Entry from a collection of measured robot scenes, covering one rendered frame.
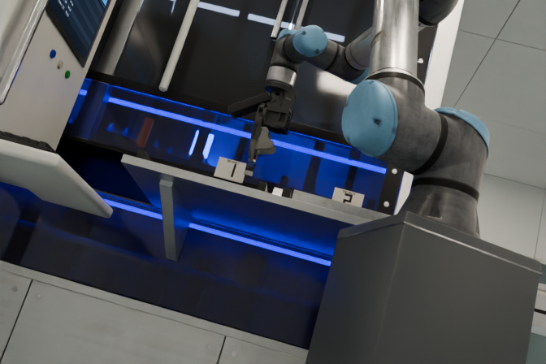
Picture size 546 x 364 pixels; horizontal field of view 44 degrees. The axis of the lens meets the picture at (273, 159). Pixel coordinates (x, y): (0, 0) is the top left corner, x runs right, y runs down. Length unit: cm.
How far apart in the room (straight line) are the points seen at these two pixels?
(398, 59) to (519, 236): 581
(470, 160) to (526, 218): 584
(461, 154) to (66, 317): 118
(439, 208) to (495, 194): 586
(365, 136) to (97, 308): 104
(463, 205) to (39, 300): 122
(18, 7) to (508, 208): 588
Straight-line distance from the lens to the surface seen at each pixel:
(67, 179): 152
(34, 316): 197
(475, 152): 120
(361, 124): 112
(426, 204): 115
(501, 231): 692
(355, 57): 170
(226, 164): 194
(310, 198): 155
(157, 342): 188
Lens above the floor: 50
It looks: 17 degrees up
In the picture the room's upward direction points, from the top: 17 degrees clockwise
